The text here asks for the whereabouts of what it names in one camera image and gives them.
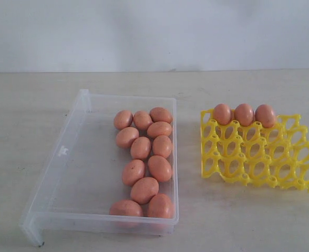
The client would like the brown egg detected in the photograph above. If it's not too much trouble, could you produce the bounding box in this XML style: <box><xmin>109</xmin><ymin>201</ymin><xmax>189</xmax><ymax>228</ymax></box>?
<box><xmin>212</xmin><ymin>103</ymin><xmax>232</xmax><ymax>125</ymax></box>
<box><xmin>122</xmin><ymin>159</ymin><xmax>146</xmax><ymax>186</ymax></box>
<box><xmin>255</xmin><ymin>104</ymin><xmax>276</xmax><ymax>128</ymax></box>
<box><xmin>152</xmin><ymin>135</ymin><xmax>173</xmax><ymax>159</ymax></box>
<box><xmin>114</xmin><ymin>110</ymin><xmax>133</xmax><ymax>130</ymax></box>
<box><xmin>149</xmin><ymin>107</ymin><xmax>173</xmax><ymax>124</ymax></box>
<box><xmin>130</xmin><ymin>136</ymin><xmax>151</xmax><ymax>160</ymax></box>
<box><xmin>147</xmin><ymin>193</ymin><xmax>173</xmax><ymax>218</ymax></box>
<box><xmin>130</xmin><ymin>177</ymin><xmax>159</xmax><ymax>205</ymax></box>
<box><xmin>234</xmin><ymin>103</ymin><xmax>254</xmax><ymax>127</ymax></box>
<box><xmin>109</xmin><ymin>199</ymin><xmax>143</xmax><ymax>229</ymax></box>
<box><xmin>148</xmin><ymin>155</ymin><xmax>172</xmax><ymax>182</ymax></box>
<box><xmin>116</xmin><ymin>127</ymin><xmax>139</xmax><ymax>149</ymax></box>
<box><xmin>147</xmin><ymin>121</ymin><xmax>172</xmax><ymax>139</ymax></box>
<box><xmin>133</xmin><ymin>110</ymin><xmax>153</xmax><ymax>131</ymax></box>

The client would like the clear plastic container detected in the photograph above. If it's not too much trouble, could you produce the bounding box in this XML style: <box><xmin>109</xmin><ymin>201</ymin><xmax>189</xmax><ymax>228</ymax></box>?
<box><xmin>20</xmin><ymin>89</ymin><xmax>179</xmax><ymax>247</ymax></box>

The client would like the yellow plastic egg tray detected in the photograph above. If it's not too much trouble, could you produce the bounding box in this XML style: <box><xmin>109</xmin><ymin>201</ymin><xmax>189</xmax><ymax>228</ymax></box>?
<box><xmin>200</xmin><ymin>109</ymin><xmax>309</xmax><ymax>192</ymax></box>

